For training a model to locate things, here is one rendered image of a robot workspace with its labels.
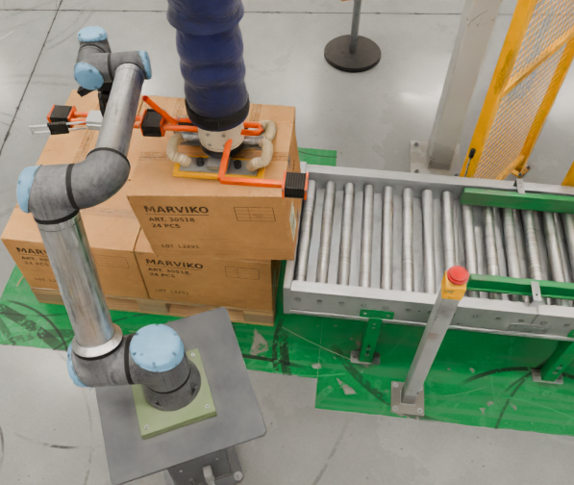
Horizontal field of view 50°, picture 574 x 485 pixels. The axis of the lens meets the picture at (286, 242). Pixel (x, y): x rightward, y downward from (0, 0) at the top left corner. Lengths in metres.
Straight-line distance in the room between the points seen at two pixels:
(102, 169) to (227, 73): 0.63
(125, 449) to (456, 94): 2.35
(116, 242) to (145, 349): 0.97
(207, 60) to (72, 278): 0.78
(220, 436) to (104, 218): 1.23
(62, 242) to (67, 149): 1.57
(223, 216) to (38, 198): 0.92
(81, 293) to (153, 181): 0.76
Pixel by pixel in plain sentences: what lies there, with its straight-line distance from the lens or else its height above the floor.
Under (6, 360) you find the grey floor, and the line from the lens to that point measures 3.27.
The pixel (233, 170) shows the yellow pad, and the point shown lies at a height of 1.02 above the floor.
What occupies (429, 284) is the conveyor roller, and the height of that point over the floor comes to 0.55.
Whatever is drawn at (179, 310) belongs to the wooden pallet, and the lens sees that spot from 3.14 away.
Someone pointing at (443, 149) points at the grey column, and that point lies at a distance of 3.66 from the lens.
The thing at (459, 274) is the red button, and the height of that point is 1.04.
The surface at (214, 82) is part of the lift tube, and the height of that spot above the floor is 1.41.
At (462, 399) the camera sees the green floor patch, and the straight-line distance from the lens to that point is 3.02.
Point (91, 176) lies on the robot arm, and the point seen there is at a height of 1.58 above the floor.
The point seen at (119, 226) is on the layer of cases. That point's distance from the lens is 2.82.
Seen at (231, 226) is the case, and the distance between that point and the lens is 2.41.
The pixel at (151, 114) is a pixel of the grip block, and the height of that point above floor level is 1.14.
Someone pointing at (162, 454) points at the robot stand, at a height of 0.75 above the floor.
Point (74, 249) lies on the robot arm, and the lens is 1.70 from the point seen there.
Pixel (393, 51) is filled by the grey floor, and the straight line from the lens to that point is 4.60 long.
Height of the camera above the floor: 2.70
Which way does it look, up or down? 54 degrees down
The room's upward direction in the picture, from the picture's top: straight up
